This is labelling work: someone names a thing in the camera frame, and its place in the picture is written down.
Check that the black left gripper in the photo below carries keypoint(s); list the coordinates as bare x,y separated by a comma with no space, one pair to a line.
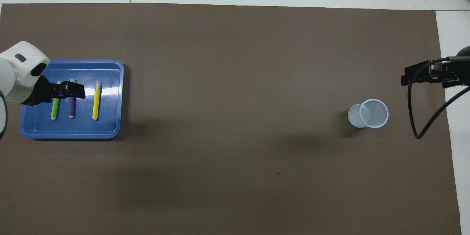
44,93

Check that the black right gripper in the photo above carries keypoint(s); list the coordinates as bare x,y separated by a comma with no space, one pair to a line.
461,71

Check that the purple pen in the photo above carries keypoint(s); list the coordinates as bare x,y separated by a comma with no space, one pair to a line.
72,108

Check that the yellow pen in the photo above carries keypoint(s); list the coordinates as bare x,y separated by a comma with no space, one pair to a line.
96,102

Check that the green pen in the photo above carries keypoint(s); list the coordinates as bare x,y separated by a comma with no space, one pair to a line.
55,109

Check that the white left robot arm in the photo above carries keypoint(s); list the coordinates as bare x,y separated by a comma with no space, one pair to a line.
18,69

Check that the blue plastic tray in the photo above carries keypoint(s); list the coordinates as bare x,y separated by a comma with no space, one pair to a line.
108,125

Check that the translucent plastic cup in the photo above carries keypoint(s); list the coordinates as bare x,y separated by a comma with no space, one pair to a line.
373,114

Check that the brown table mat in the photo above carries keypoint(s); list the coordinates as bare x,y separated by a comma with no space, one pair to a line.
235,154

